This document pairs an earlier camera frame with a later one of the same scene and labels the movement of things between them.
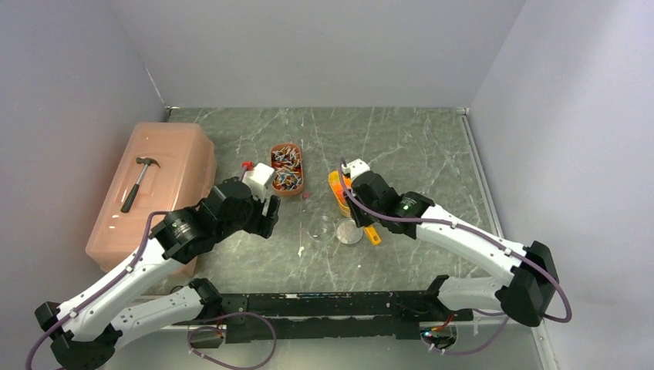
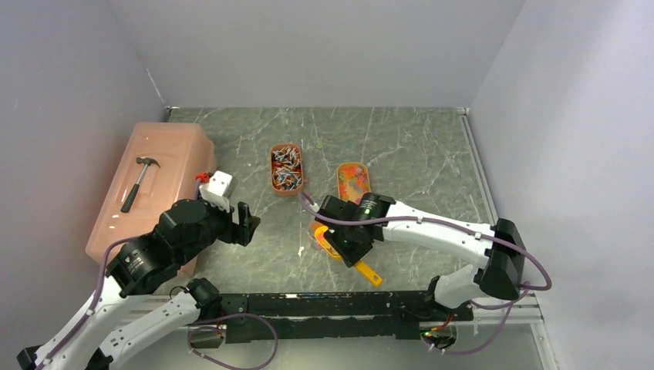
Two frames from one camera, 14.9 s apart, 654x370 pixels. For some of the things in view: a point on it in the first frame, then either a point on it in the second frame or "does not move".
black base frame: x=315 y=315 does not move
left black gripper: x=263 y=225 → x=234 y=232
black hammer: x=133 y=190 does not move
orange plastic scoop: x=335 y=184 → x=361 y=267
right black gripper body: x=363 y=217 → x=351 y=248
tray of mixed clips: x=286 y=159 does not move
